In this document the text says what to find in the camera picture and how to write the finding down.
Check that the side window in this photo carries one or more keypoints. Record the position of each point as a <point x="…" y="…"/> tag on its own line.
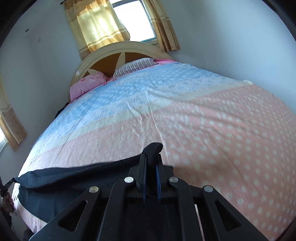
<point x="3" y="140"/>

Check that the yellow curtain left of headboard window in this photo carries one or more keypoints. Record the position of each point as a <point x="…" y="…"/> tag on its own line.
<point x="94" y="24"/>

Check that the yellow curtain of headboard window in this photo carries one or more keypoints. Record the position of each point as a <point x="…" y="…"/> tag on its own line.
<point x="94" y="24"/>
<point x="165" y="34"/>

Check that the black pants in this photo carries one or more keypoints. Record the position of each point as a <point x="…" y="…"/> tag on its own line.
<point x="45" y="193"/>

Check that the headboard window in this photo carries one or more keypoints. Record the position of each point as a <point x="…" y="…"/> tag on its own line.
<point x="135" y="18"/>

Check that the yellow curtain right of headboard window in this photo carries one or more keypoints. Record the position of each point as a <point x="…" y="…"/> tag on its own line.
<point x="165" y="34"/>

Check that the pink pillow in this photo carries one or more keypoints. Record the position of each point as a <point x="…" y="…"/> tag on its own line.
<point x="86" y="84"/>

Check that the pink blue polka-dot bedsheet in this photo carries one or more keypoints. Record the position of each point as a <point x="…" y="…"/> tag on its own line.
<point x="230" y="134"/>

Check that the cream and brown headboard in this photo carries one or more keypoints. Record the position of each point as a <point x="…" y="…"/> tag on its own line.
<point x="110" y="57"/>

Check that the yellow side window curtain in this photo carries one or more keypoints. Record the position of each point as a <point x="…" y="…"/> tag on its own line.
<point x="11" y="126"/>

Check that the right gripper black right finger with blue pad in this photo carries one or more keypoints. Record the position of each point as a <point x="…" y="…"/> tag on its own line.
<point x="165" y="191"/>

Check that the black white checked pillow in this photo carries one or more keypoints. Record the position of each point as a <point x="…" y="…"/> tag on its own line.
<point x="133" y="67"/>

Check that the person's left hand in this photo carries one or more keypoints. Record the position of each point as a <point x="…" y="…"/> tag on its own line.
<point x="7" y="204"/>

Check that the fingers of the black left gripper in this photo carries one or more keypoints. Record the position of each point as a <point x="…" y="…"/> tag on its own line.
<point x="4" y="189"/>

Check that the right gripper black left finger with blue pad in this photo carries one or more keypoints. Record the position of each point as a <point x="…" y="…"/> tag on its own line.
<point x="138" y="173"/>

